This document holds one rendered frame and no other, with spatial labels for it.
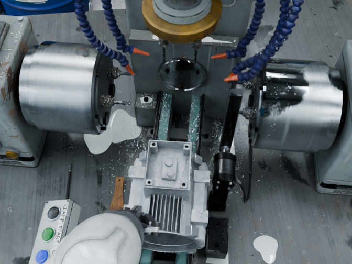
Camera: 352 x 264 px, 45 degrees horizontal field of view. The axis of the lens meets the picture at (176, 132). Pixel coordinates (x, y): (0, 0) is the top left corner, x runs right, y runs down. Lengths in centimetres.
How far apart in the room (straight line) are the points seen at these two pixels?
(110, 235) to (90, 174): 80
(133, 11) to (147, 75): 19
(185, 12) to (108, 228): 53
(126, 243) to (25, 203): 82
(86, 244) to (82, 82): 62
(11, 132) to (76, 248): 75
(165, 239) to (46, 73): 52
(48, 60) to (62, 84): 8
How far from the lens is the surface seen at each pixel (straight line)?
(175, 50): 119
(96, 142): 140
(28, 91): 116
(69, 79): 111
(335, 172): 127
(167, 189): 94
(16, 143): 130
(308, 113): 109
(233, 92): 94
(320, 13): 185
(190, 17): 93
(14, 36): 124
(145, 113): 135
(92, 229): 56
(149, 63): 124
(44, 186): 137
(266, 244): 127
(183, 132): 135
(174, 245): 110
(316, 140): 113
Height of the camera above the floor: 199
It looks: 59 degrees down
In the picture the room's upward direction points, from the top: straight up
